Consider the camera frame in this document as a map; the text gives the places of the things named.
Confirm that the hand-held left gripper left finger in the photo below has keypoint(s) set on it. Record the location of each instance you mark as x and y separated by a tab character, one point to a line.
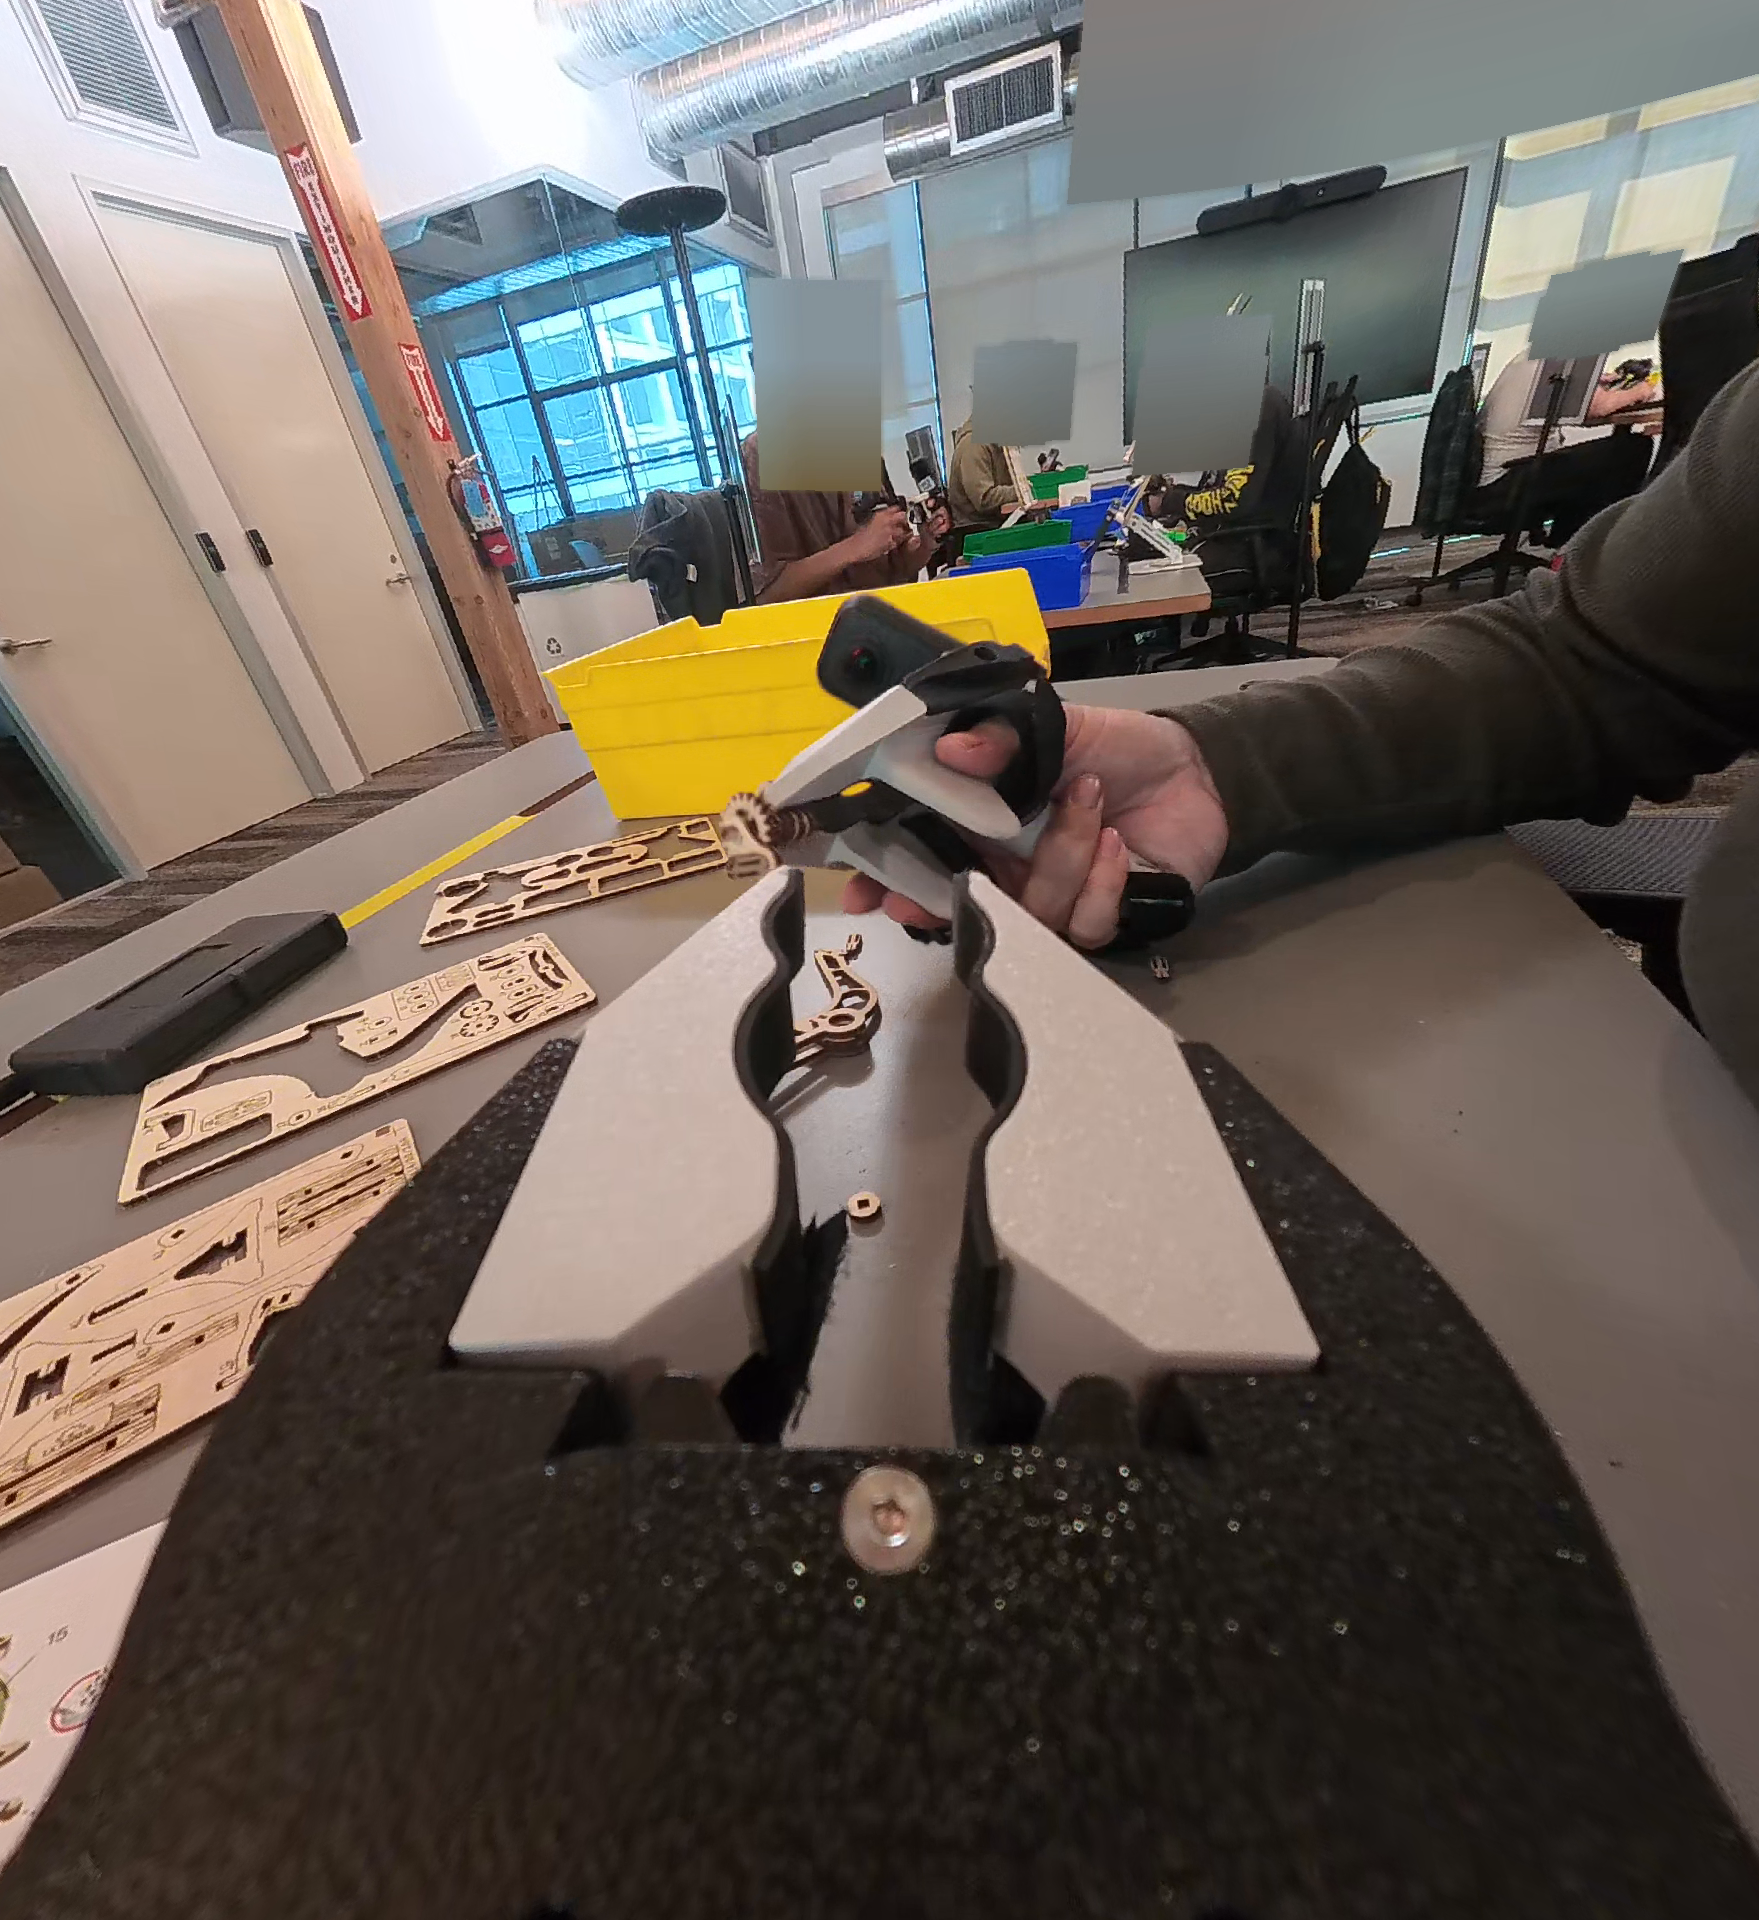
624	1202

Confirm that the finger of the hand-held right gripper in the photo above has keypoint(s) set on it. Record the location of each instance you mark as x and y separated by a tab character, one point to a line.
896	846
857	751

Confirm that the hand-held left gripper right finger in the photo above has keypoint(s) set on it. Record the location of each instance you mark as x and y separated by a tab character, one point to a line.
1134	1215

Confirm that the wooden gear axle assembly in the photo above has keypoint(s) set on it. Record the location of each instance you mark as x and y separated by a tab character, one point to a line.
751	825

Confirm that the wooden parts sheet curved cutout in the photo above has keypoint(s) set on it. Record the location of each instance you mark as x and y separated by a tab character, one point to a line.
519	989

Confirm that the emptied wooden parts sheet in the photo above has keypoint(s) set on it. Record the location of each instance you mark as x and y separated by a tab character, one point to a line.
497	889

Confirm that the wooden parts sheet slotted strips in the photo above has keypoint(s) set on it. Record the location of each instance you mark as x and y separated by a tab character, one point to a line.
145	1322

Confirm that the person's right hand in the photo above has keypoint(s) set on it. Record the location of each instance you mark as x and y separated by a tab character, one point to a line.
1134	811

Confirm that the blue plastic bin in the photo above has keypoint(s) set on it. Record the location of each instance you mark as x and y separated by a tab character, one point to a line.
1097	512
1037	579

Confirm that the yellow plastic bin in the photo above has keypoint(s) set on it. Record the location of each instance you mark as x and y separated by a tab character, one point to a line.
701	721

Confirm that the small green plastic bin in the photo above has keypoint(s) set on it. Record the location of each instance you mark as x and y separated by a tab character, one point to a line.
1016	538
1060	481

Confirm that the dark jacket on chair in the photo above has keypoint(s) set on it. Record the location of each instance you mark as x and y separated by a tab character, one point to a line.
683	555

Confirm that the recycling bin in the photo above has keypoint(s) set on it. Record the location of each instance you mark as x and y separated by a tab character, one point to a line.
581	638

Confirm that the yellow tape stripe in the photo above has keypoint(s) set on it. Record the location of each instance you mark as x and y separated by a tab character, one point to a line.
430	872

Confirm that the black backpack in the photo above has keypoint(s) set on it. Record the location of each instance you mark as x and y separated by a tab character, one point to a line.
1352	511

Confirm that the large glass window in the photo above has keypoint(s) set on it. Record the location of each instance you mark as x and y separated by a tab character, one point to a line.
594	405

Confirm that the red fire extinguisher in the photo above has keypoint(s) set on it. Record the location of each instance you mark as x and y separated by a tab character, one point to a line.
480	518

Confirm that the red sign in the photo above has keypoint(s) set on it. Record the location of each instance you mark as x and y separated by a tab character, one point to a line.
326	233
427	392

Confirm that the black floor lamp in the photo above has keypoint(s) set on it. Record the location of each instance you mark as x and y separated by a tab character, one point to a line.
674	209

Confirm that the black video bar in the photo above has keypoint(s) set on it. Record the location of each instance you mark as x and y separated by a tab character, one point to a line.
1293	198

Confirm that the beige door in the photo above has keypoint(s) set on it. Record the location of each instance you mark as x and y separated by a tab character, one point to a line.
309	523
99	602

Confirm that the assembly instruction booklet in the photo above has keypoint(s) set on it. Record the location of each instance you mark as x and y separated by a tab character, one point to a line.
56	1649

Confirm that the black office chair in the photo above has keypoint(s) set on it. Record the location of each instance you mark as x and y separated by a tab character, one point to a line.
1719	362

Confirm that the wooden model frame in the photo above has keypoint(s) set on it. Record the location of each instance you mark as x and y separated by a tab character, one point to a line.
840	1022

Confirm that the wooden support post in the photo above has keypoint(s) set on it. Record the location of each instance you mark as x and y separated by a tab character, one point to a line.
414	496

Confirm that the wall display screen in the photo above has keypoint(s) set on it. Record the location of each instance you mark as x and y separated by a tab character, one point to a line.
1344	301

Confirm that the air duct vent grille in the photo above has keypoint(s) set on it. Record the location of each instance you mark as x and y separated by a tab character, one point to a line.
1007	99

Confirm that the silver air duct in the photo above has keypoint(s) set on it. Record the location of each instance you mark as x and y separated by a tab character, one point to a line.
760	43

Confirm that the wall ventilation grille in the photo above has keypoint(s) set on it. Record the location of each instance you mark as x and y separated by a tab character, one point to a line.
106	68

